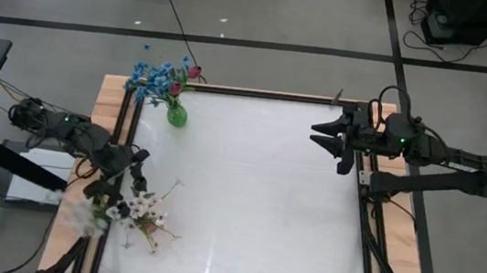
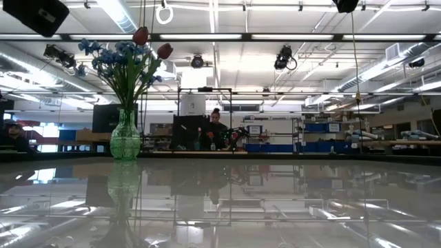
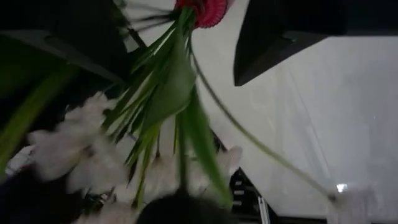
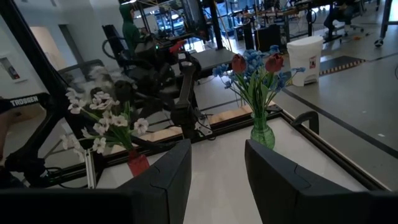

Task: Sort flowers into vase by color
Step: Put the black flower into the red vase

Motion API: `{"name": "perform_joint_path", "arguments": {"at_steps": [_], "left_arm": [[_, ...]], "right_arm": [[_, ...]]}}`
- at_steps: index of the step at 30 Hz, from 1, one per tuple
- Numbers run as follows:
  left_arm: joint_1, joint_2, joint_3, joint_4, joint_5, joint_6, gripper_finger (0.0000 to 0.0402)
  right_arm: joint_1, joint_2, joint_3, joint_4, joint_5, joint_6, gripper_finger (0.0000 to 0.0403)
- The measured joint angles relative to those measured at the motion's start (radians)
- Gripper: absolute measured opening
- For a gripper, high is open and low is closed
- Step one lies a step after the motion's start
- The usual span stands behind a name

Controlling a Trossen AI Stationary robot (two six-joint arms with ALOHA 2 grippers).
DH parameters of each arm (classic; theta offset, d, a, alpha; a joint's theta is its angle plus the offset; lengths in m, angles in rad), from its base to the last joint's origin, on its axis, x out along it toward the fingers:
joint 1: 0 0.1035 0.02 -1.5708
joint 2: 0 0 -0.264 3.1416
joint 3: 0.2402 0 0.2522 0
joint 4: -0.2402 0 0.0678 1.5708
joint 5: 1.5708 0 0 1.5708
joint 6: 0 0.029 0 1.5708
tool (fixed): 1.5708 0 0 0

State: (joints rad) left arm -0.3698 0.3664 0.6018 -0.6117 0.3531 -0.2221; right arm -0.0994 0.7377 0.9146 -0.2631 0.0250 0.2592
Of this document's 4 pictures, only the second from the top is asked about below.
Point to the blue flower bunch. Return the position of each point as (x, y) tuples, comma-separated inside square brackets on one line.
[(110, 55)]

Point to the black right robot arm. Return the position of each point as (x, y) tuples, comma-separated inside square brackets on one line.
[(345, 5)]

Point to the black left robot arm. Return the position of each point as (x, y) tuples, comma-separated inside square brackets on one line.
[(34, 15)]

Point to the pale grey robot arm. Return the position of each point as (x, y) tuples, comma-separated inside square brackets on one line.
[(418, 134), (361, 135)]

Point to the green glass vase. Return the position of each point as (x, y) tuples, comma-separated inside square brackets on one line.
[(125, 141)]

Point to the person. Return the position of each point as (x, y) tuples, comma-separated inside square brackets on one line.
[(20, 144), (215, 132)]

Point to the small black robot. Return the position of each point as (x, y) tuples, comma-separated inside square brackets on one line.
[(237, 134)]

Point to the black panel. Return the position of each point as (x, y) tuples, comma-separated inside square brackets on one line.
[(189, 129)]

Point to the white cylinder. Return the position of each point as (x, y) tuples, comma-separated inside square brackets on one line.
[(193, 105)]

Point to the white sign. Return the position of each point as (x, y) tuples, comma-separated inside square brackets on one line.
[(255, 129)]

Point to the blue crates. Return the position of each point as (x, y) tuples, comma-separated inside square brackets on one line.
[(275, 148)]

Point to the black overhead beam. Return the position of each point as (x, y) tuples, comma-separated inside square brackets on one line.
[(246, 37)]

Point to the blue storage bins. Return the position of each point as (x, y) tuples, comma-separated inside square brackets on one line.
[(315, 127)]

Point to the black monitor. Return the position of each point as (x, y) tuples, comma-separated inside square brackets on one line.
[(101, 118)]

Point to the cardboard box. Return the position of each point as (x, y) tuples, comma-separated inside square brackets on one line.
[(87, 135)]

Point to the wooden workbench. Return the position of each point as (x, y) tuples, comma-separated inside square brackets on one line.
[(413, 142)]

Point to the black frame stand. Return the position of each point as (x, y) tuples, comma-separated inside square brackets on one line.
[(205, 89)]

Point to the black ceiling camera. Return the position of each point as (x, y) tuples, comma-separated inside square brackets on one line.
[(58, 55), (283, 58), (197, 62)]

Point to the silver ventilation duct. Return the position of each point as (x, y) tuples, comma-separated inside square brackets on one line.
[(27, 67)]

